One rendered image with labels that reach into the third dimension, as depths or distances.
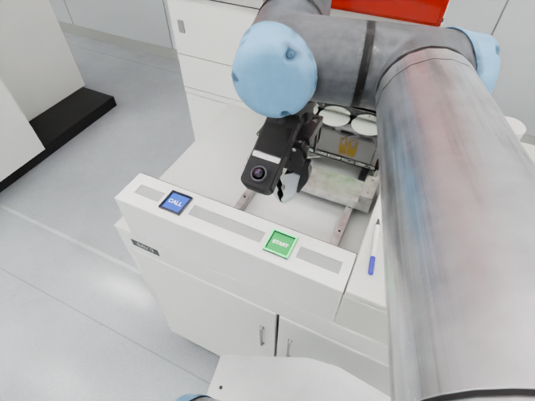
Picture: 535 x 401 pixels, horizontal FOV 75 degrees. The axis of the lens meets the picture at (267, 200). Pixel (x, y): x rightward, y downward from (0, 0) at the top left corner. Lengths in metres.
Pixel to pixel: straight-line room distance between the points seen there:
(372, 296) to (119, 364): 1.27
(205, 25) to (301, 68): 0.98
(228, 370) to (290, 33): 0.63
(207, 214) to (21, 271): 1.52
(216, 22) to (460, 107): 1.07
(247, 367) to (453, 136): 0.66
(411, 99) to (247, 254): 0.54
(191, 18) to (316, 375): 1.08
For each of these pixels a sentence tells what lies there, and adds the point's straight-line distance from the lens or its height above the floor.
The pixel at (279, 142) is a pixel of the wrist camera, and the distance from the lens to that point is 0.48.
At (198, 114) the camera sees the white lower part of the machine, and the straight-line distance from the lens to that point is 1.48.
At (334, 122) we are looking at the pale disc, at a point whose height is 0.90.
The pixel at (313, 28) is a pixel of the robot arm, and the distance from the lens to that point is 0.33.
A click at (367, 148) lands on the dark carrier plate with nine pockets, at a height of 0.90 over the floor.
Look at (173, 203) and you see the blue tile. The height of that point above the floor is 0.96.
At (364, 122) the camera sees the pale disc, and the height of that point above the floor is 0.90.
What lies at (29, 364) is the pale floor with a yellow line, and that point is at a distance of 1.91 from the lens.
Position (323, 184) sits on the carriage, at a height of 0.88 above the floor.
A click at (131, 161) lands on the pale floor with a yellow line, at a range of 2.49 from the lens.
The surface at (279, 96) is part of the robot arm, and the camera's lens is 0.32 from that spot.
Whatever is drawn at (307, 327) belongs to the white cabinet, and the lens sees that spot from 0.89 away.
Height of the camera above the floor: 1.56
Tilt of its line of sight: 49 degrees down
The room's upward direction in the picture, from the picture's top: straight up
